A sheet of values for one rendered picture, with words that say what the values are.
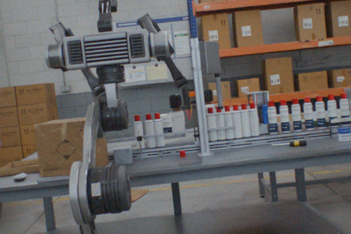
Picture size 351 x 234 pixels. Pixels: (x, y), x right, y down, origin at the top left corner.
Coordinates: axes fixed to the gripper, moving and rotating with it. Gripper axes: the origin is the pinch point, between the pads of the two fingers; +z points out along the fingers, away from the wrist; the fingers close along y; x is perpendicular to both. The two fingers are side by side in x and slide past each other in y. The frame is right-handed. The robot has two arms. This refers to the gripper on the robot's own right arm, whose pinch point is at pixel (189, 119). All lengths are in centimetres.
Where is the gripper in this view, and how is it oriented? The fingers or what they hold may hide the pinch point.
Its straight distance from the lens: 286.1
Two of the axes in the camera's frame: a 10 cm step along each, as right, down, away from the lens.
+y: -9.9, 1.1, -0.4
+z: 1.0, 9.9, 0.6
